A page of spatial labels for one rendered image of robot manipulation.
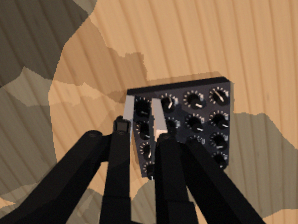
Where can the black knob box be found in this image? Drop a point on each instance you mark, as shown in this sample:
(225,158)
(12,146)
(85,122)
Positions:
(208,117)

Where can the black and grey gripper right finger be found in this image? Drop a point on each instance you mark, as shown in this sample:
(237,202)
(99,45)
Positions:
(177,165)

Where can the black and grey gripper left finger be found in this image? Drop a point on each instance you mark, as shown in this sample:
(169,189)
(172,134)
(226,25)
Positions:
(56,196)

